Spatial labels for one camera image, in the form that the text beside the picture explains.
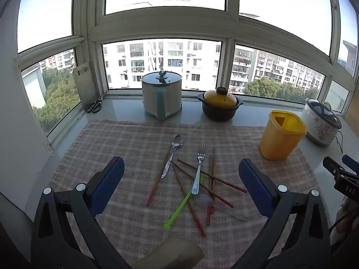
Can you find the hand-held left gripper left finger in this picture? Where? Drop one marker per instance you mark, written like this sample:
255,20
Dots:
109,182

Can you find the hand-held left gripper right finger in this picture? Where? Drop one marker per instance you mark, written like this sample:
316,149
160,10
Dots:
256,187

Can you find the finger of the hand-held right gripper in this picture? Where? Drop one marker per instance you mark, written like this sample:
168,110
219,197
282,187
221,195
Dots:
350,162
333,169

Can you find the clear plastic spoon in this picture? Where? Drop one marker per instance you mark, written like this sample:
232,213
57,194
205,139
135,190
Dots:
235,215

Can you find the yellow plastic container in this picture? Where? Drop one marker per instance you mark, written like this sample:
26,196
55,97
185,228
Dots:
280,140

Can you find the metal fork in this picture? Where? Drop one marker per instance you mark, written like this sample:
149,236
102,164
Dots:
198,173

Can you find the green plastic spoon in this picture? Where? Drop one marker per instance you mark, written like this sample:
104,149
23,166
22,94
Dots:
179,207

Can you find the metal spoon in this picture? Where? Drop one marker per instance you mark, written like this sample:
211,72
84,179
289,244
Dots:
176,143

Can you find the person's right hand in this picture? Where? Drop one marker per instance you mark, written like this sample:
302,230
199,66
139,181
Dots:
349,206

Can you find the person's left hand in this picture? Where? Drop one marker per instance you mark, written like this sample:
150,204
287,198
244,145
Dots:
174,255

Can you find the pink plaid placemat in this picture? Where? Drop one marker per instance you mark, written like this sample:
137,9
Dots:
134,145

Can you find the white floral rice cooker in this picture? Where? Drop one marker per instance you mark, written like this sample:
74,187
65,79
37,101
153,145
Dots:
319,126

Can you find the wooden panel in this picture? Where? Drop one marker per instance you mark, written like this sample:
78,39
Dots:
354,112

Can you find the black casserole with yellow lid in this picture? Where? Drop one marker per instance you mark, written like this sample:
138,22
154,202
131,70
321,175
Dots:
220,106

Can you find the grey cutting board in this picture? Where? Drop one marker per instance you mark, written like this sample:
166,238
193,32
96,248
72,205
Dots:
87,84

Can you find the white pot with teal lid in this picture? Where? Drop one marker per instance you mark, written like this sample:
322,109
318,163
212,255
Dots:
168,95

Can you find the apartment buildings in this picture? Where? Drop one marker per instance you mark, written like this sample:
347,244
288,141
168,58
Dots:
196,56

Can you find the white window frame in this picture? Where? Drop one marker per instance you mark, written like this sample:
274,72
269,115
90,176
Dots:
168,25

